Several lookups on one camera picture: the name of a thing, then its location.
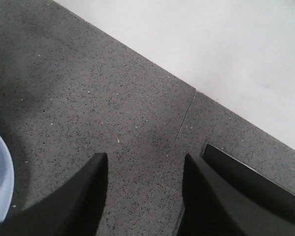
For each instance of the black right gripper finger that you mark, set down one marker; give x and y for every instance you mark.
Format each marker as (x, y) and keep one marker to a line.
(75, 209)

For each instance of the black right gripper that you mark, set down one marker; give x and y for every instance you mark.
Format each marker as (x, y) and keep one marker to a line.
(224, 197)

